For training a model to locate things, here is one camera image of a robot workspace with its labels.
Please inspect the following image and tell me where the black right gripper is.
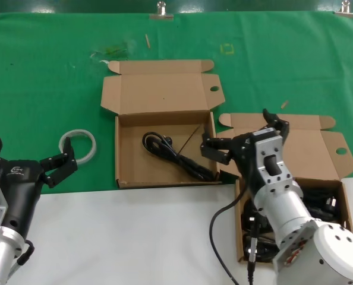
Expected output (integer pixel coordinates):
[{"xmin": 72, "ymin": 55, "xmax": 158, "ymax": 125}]
[{"xmin": 200, "ymin": 108, "xmax": 291, "ymax": 198}]

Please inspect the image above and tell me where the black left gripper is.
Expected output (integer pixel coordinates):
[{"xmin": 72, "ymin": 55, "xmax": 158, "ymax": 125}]
[{"xmin": 0, "ymin": 137, "xmax": 78, "ymax": 237}]

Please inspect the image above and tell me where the black power cord with tie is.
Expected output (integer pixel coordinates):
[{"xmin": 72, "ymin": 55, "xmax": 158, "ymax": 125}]
[{"xmin": 142, "ymin": 123, "xmax": 222, "ymax": 182}]

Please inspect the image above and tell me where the brown cardboard mailer box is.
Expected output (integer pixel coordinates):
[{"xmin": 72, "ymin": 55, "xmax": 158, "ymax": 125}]
[
  {"xmin": 100, "ymin": 58, "xmax": 226, "ymax": 189},
  {"xmin": 215, "ymin": 112, "xmax": 353, "ymax": 265}
]

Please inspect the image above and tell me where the clear tape roll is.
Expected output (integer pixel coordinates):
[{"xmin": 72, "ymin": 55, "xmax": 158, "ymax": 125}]
[{"xmin": 58, "ymin": 128, "xmax": 97, "ymax": 165}]

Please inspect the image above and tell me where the green table cloth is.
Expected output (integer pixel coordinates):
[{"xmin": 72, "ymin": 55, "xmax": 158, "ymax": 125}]
[{"xmin": 0, "ymin": 11, "xmax": 353, "ymax": 197}]

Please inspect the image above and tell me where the green clear plastic scrap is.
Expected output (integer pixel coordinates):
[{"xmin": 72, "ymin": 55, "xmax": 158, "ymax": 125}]
[{"xmin": 89, "ymin": 40, "xmax": 135, "ymax": 65}]

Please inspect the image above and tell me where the silver metal binder clip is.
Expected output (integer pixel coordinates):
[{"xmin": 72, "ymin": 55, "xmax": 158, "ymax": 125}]
[
  {"xmin": 149, "ymin": 1, "xmax": 175, "ymax": 21},
  {"xmin": 333, "ymin": 1, "xmax": 353, "ymax": 18}
]

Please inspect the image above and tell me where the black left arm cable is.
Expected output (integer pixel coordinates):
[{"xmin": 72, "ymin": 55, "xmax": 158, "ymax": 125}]
[{"xmin": 15, "ymin": 239, "xmax": 35, "ymax": 267}]

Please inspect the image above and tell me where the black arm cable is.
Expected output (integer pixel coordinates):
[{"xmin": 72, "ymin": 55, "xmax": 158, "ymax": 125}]
[
  {"xmin": 209, "ymin": 189, "xmax": 256, "ymax": 285},
  {"xmin": 15, "ymin": 239, "xmax": 35, "ymax": 267}
]

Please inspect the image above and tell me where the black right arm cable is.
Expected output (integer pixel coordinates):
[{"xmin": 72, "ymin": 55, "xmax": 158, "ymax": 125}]
[{"xmin": 209, "ymin": 189, "xmax": 256, "ymax": 285}]

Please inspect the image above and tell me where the cable with metal connector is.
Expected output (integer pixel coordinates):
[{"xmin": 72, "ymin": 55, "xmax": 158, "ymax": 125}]
[{"xmin": 247, "ymin": 218, "xmax": 259, "ymax": 285}]

